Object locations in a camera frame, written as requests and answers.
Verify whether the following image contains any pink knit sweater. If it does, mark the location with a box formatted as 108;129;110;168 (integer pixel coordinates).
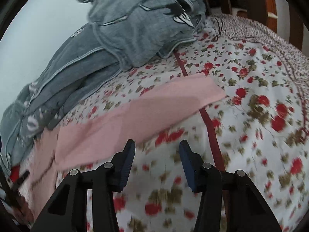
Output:
29;72;227;184

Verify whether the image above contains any red pillow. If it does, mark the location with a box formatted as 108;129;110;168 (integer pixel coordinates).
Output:
9;165;20;183

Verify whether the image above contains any floral bed sheet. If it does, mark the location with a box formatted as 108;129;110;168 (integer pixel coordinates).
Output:
14;13;309;232

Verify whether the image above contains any orange wooden door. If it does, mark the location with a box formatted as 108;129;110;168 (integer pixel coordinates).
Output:
265;0;278;33

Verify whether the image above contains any grey floral blanket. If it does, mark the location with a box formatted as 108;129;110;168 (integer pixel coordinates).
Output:
1;0;206;175

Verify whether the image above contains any dark wooden bed frame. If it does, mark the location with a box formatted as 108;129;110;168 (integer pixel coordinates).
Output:
206;0;308;55

